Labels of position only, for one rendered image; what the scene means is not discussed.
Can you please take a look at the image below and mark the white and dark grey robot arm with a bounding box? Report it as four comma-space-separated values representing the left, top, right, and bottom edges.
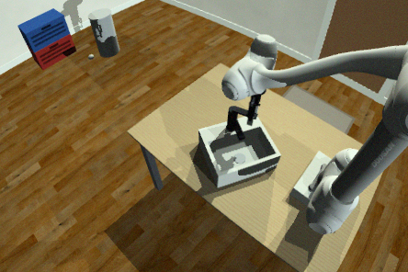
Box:
221, 35, 408, 234

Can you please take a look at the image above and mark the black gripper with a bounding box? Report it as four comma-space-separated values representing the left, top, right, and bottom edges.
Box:
246, 90, 266, 126

